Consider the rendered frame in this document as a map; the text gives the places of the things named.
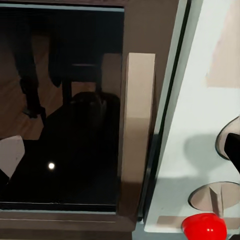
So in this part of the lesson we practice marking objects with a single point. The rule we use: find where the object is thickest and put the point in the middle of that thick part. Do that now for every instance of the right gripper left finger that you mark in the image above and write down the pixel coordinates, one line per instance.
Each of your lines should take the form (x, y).
(12, 150)

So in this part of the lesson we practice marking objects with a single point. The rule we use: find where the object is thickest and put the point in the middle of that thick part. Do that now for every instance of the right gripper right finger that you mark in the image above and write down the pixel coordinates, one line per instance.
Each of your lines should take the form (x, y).
(232, 149)

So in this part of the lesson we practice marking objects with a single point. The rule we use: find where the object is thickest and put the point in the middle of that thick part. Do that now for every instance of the microwave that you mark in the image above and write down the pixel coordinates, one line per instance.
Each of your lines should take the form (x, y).
(125, 107)

